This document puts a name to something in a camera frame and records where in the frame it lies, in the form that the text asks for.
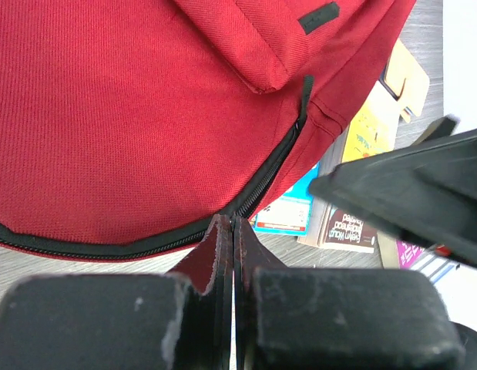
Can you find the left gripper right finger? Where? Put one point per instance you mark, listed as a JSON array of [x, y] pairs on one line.
[[336, 318]]

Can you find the red backpack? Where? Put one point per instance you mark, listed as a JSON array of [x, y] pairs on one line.
[[126, 125]]

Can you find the blue comic book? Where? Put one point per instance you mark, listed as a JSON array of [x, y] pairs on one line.
[[289, 214]]

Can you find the yellow paperback book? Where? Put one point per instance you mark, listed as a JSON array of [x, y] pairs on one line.
[[335, 221]]

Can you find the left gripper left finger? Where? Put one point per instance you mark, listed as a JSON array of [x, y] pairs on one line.
[[177, 320]]

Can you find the purple treehouse book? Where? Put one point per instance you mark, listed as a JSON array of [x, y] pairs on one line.
[[407, 254]]

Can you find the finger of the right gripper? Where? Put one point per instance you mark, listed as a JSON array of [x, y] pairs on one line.
[[426, 193]]

